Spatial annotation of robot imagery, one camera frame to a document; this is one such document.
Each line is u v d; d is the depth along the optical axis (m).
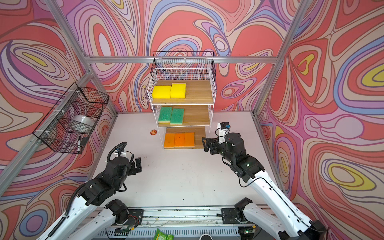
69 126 0.72
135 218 0.72
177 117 0.82
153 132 1.08
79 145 0.72
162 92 0.69
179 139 1.01
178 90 0.69
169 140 1.01
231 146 0.51
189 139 1.02
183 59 0.87
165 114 0.82
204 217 0.75
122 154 0.61
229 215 0.74
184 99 0.69
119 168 0.53
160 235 0.68
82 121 0.72
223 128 0.61
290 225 0.39
